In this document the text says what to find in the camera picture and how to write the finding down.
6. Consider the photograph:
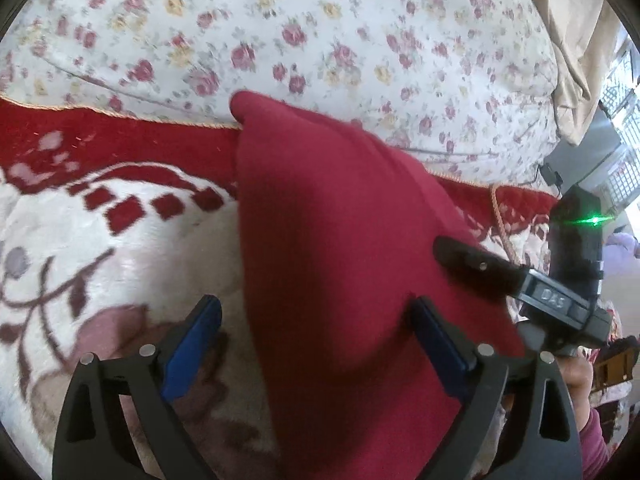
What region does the dark red small sweater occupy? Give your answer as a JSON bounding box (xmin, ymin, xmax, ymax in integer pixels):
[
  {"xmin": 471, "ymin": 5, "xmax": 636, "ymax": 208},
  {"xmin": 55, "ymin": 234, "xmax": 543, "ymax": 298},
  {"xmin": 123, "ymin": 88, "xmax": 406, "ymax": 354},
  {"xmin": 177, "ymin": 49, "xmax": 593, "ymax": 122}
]
[{"xmin": 230, "ymin": 91, "xmax": 522, "ymax": 479}]

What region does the person's right hand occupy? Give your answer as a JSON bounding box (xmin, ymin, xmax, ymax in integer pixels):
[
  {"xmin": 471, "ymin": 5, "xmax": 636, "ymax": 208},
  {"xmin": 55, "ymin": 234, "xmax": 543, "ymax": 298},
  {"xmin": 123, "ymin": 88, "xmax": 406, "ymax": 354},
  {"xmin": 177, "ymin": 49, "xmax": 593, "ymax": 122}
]
[{"xmin": 556, "ymin": 356, "xmax": 593, "ymax": 431}]

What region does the black power adapter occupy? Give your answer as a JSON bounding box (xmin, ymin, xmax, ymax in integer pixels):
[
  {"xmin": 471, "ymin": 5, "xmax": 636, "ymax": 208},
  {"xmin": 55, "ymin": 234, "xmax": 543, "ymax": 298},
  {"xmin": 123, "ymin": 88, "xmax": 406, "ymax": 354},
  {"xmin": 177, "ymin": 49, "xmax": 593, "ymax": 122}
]
[{"xmin": 538, "ymin": 162, "xmax": 563, "ymax": 191}]

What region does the white window grille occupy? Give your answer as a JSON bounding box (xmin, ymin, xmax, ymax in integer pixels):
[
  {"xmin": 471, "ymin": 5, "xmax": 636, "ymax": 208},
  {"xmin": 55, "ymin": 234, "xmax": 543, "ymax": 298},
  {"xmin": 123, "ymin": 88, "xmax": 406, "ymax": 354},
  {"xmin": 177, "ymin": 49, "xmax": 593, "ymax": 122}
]
[{"xmin": 600, "ymin": 37, "xmax": 639, "ymax": 212}]

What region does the red white plush blanket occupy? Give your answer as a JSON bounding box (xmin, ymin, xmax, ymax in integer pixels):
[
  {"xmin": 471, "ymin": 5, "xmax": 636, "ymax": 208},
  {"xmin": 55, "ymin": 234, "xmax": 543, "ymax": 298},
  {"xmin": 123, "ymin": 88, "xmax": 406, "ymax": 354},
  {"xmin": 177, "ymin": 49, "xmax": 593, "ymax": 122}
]
[{"xmin": 1, "ymin": 100, "xmax": 555, "ymax": 479}]

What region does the floral white duvet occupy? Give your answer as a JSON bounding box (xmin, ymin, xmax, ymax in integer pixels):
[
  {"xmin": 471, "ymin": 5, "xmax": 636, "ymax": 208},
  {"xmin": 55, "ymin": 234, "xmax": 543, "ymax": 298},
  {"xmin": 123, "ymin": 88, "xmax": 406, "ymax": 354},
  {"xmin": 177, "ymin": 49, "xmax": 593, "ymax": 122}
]
[{"xmin": 1, "ymin": 0, "xmax": 559, "ymax": 182}]

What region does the beige curtain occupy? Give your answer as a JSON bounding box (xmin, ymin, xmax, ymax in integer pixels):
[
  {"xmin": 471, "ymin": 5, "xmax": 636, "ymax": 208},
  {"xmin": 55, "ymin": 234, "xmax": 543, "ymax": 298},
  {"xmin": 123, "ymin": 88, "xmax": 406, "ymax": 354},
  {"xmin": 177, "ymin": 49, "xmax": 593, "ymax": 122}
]
[{"xmin": 533, "ymin": 0, "xmax": 620, "ymax": 146}]

